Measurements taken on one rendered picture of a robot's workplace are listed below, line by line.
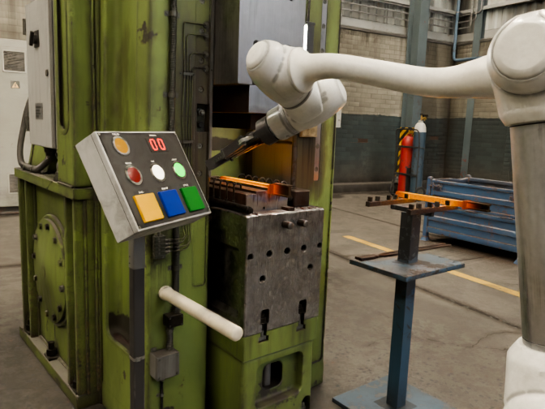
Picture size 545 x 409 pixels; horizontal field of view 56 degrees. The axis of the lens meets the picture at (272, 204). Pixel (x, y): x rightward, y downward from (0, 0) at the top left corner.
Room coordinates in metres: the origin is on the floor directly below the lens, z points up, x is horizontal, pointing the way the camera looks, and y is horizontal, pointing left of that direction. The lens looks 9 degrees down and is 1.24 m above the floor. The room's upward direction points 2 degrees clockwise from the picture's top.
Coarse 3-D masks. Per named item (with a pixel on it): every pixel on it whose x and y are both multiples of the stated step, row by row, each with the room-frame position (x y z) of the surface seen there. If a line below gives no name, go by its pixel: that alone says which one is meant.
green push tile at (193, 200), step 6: (192, 186) 1.52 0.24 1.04; (186, 192) 1.48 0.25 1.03; (192, 192) 1.50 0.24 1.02; (198, 192) 1.53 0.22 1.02; (186, 198) 1.46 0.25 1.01; (192, 198) 1.49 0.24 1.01; (198, 198) 1.51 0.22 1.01; (192, 204) 1.47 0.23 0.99; (198, 204) 1.50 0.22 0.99; (192, 210) 1.46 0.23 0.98
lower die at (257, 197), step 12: (216, 180) 2.14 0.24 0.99; (228, 180) 2.08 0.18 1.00; (216, 192) 1.97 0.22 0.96; (228, 192) 1.91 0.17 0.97; (240, 192) 1.87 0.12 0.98; (252, 192) 1.87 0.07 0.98; (264, 192) 1.88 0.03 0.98; (252, 204) 1.84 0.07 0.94; (264, 204) 1.88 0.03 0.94; (276, 204) 1.91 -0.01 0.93
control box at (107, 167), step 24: (96, 144) 1.30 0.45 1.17; (144, 144) 1.44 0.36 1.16; (168, 144) 1.54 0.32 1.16; (96, 168) 1.30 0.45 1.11; (120, 168) 1.31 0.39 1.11; (144, 168) 1.39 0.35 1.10; (168, 168) 1.48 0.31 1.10; (96, 192) 1.30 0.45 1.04; (120, 192) 1.27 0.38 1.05; (144, 192) 1.34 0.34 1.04; (120, 216) 1.27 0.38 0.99; (192, 216) 1.46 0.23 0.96; (120, 240) 1.27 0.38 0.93
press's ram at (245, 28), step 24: (216, 0) 1.90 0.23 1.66; (240, 0) 1.79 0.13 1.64; (264, 0) 1.86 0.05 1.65; (288, 0) 1.92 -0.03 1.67; (216, 24) 1.90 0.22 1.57; (240, 24) 1.79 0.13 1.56; (264, 24) 1.86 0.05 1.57; (288, 24) 1.93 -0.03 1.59; (216, 48) 1.89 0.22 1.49; (240, 48) 1.79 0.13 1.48; (216, 72) 1.89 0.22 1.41; (240, 72) 1.80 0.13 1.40
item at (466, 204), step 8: (400, 192) 2.30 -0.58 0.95; (408, 192) 2.29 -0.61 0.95; (424, 200) 2.20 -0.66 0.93; (432, 200) 2.17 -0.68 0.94; (440, 200) 2.14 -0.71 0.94; (456, 200) 2.08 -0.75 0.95; (464, 200) 2.05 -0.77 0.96; (464, 208) 2.04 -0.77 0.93; (472, 208) 2.03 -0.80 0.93; (480, 208) 2.01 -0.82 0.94; (488, 208) 1.98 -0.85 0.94
